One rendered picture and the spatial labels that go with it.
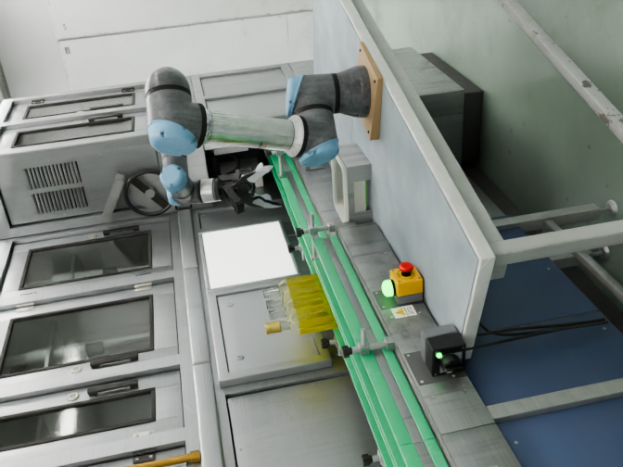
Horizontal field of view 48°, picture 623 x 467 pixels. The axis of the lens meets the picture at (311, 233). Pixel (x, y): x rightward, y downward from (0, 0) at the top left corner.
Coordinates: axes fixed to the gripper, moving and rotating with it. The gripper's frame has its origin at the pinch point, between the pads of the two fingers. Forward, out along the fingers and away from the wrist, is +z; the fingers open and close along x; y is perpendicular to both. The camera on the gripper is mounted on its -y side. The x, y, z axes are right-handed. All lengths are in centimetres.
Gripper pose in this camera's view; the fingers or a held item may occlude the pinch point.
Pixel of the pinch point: (278, 187)
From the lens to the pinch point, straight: 218.0
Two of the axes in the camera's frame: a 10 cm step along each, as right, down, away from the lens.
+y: 0.4, -6.4, 7.7
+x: 1.5, 7.6, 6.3
